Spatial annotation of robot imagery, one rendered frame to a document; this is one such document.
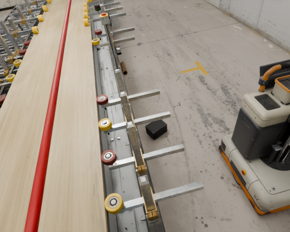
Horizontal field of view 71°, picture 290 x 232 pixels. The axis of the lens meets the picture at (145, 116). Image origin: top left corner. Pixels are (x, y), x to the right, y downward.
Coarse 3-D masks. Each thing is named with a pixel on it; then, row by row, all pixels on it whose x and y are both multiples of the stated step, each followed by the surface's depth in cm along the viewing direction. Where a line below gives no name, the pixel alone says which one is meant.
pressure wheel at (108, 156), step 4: (104, 152) 108; (108, 152) 108; (112, 152) 107; (104, 156) 107; (108, 156) 106; (112, 156) 106; (116, 156) 109; (104, 160) 104; (108, 160) 104; (112, 160) 104; (104, 164) 106; (108, 164) 105; (112, 164) 112
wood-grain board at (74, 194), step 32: (64, 0) 348; (32, 64) 192; (64, 64) 184; (32, 96) 155; (64, 96) 150; (96, 96) 147; (0, 128) 133; (32, 128) 129; (64, 128) 126; (96, 128) 122; (0, 160) 114; (32, 160) 111; (64, 160) 108; (96, 160) 106; (0, 192) 99; (64, 192) 95; (96, 192) 93; (0, 224) 88; (64, 224) 85; (96, 224) 83
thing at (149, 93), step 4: (144, 92) 148; (148, 92) 148; (152, 92) 147; (156, 92) 147; (128, 96) 147; (132, 96) 147; (136, 96) 146; (140, 96) 147; (144, 96) 147; (148, 96) 148; (112, 100) 146; (116, 100) 146; (120, 100) 145; (128, 100) 147; (132, 100) 148; (104, 104) 144; (108, 104) 145; (112, 104) 146
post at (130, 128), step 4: (128, 124) 88; (132, 124) 87; (128, 128) 88; (132, 128) 88; (128, 132) 89; (132, 132) 90; (132, 136) 92; (136, 136) 92; (132, 140) 94; (136, 140) 94; (132, 144) 95; (136, 144) 96; (136, 148) 98; (136, 152) 100; (140, 152) 101; (136, 156) 102; (140, 156) 103; (136, 160) 105; (140, 160) 106; (140, 164) 108
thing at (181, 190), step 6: (180, 186) 96; (186, 186) 96; (192, 186) 95; (198, 186) 95; (162, 192) 95; (168, 192) 95; (174, 192) 94; (180, 192) 94; (186, 192) 95; (138, 198) 95; (156, 198) 94; (162, 198) 94; (168, 198) 95; (126, 204) 93; (132, 204) 93; (138, 204) 93; (144, 204) 94; (126, 210) 94
